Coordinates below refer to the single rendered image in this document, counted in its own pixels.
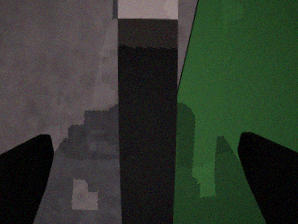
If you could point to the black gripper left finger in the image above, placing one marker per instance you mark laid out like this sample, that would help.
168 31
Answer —
24 173

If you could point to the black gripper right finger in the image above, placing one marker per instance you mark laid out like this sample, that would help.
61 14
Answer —
272 172

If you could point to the green putting mat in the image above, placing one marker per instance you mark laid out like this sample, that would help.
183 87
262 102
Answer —
240 74

